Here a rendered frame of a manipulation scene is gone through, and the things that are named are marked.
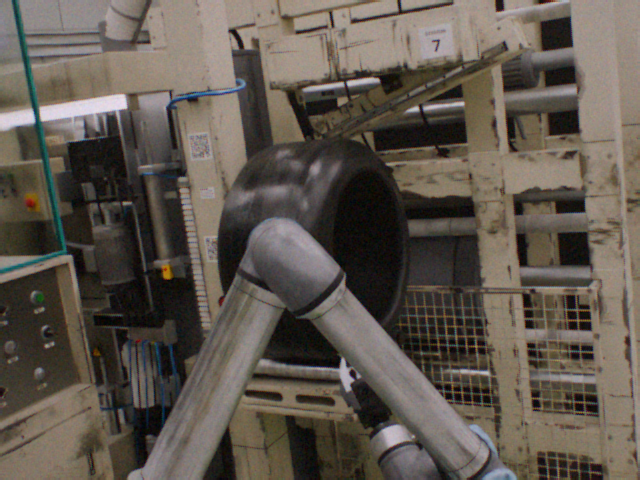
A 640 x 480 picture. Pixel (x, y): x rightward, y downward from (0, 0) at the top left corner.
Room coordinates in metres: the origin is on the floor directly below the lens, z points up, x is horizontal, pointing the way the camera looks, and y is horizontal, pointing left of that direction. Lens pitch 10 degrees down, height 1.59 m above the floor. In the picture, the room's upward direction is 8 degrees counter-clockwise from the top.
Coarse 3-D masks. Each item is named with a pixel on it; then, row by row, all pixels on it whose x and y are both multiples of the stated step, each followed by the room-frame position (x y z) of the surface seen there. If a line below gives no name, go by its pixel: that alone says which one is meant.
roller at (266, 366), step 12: (264, 360) 2.05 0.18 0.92; (276, 360) 2.03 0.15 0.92; (288, 360) 2.01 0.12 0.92; (264, 372) 2.03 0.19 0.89; (276, 372) 2.01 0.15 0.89; (288, 372) 1.99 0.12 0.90; (300, 372) 1.97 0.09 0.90; (312, 372) 1.95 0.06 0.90; (324, 372) 1.93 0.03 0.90; (336, 372) 1.91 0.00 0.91
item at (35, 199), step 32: (0, 0) 2.09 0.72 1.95; (0, 32) 2.07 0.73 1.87; (0, 64) 2.06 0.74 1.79; (0, 96) 2.04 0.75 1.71; (32, 96) 2.12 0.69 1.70; (0, 128) 2.02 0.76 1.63; (32, 128) 2.11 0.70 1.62; (0, 160) 2.01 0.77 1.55; (32, 160) 2.09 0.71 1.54; (0, 192) 1.99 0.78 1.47; (32, 192) 2.07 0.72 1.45; (0, 224) 1.98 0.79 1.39; (32, 224) 2.06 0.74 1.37; (0, 256) 1.96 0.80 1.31; (32, 256) 2.04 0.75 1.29
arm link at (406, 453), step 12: (396, 444) 1.51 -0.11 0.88; (408, 444) 1.51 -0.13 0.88; (384, 456) 1.50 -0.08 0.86; (396, 456) 1.49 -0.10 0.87; (408, 456) 1.48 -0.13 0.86; (420, 456) 1.48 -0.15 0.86; (384, 468) 1.49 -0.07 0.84; (396, 468) 1.47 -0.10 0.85; (408, 468) 1.46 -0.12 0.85; (420, 468) 1.46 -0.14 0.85; (432, 468) 1.45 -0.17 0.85
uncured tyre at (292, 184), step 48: (288, 144) 2.08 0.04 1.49; (336, 144) 2.01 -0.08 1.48; (240, 192) 1.95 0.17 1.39; (288, 192) 1.87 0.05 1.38; (336, 192) 1.90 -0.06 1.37; (384, 192) 2.17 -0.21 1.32; (240, 240) 1.89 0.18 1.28; (336, 240) 2.39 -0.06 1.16; (384, 240) 2.31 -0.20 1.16; (384, 288) 2.26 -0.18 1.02; (288, 336) 1.87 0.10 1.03
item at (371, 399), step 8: (352, 384) 1.56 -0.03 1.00; (360, 384) 1.56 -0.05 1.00; (360, 392) 1.55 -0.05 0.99; (368, 392) 1.56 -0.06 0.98; (360, 400) 1.56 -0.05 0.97; (368, 400) 1.56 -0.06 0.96; (376, 400) 1.57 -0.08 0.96; (368, 408) 1.57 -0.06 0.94; (376, 408) 1.57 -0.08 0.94; (384, 408) 1.57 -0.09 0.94; (368, 416) 1.57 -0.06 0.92; (376, 416) 1.57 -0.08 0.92; (384, 416) 1.58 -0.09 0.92; (376, 424) 1.57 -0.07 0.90
